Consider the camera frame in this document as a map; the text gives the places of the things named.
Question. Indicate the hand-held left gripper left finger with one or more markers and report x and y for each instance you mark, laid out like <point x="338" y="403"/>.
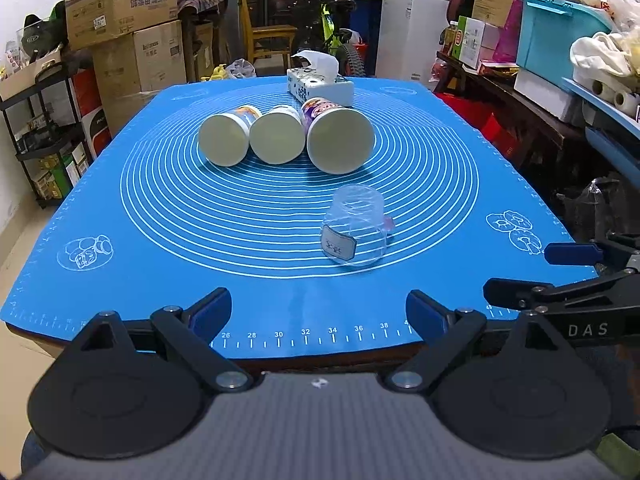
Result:
<point x="212" y="311"/>

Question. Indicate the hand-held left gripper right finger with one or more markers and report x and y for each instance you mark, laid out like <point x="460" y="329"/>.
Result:
<point x="425" y="316"/>

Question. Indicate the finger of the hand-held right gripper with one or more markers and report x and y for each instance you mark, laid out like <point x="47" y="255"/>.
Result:
<point x="570" y="253"/>
<point x="510" y="294"/>

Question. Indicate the clear plastic cup with label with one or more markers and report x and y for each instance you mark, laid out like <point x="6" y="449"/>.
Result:
<point x="356" y="225"/>

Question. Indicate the small printed paper cup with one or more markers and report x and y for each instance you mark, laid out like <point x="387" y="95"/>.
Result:
<point x="277" y="137"/>
<point x="224" y="140"/>

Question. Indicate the large purple printed paper cup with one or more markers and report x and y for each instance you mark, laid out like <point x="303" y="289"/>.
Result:
<point x="340" y="140"/>

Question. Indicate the black plastic bag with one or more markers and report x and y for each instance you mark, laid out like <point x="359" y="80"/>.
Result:
<point x="590" y="207"/>

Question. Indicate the blue silicone baking mat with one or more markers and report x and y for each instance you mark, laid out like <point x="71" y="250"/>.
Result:
<point x="200" y="225"/>

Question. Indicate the light blue shelf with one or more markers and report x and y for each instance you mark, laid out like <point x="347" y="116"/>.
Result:
<point x="612" y="145"/>

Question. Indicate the dark wooden side table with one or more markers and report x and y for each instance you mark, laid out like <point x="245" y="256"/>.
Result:
<point x="520" y="110"/>

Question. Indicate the red bag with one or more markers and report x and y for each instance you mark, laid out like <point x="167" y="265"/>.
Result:
<point x="480" y="120"/>

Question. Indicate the white foam box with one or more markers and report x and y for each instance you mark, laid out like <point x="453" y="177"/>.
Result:
<point x="545" y="92"/>

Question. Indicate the white paper rolls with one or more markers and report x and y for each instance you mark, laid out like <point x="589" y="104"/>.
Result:
<point x="617" y="97"/>

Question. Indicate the pile of white cloth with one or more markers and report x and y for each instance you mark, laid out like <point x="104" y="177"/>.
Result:
<point x="600" y="57"/>

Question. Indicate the teal plastic storage bin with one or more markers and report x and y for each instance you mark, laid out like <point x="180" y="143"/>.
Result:
<point x="555" y="35"/>

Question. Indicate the red and white box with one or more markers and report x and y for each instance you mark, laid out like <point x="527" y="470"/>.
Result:
<point x="92" y="115"/>

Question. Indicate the green and white carton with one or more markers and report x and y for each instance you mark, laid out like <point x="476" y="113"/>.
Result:
<point x="472" y="40"/>

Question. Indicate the yellow toy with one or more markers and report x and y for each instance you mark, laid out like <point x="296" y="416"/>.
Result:
<point x="214" y="73"/>

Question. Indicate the black metal shelf rack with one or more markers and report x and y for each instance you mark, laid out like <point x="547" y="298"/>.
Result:
<point x="30" y="150"/>

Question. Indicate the crumpled clear plastic bag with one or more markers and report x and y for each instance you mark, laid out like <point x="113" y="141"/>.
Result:
<point x="241" y="68"/>

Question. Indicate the white patterned tissue box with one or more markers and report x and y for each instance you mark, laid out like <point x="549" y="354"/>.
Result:
<point x="320" y="87"/>

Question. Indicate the tall brown cardboard box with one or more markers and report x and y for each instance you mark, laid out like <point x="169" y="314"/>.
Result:
<point x="145" y="65"/>

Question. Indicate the white chest freezer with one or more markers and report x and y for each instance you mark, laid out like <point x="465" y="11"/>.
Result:
<point x="410" y="30"/>

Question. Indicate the wooden chair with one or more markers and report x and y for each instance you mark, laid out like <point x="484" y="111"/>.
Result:
<point x="272" y="37"/>

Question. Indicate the bicycle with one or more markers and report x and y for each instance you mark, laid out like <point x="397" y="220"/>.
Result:
<point x="332" y="25"/>

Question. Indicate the open brown cardboard box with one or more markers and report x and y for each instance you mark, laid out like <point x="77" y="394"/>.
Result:
<point x="115" y="10"/>

